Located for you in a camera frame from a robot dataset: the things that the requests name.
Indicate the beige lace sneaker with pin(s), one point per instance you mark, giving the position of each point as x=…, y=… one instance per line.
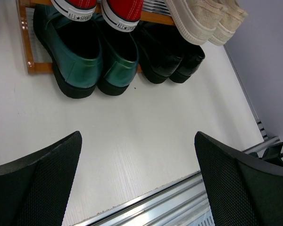
x=230, y=22
x=196, y=20

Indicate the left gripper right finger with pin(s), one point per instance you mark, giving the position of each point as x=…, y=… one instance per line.
x=242, y=190

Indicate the aluminium mounting rail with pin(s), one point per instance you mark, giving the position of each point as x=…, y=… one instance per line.
x=184, y=203

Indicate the black loafer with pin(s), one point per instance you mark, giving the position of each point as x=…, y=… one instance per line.
x=193, y=55
x=159, y=50

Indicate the wooden two-tier shoe shelf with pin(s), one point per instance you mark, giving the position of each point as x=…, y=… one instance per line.
x=34, y=67

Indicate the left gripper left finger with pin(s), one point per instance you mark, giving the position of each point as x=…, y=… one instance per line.
x=34, y=189

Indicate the red canvas shoe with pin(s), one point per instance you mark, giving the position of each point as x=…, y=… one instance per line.
x=76, y=10
x=122, y=15

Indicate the green loafer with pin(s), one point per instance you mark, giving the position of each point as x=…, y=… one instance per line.
x=75, y=50
x=120, y=58

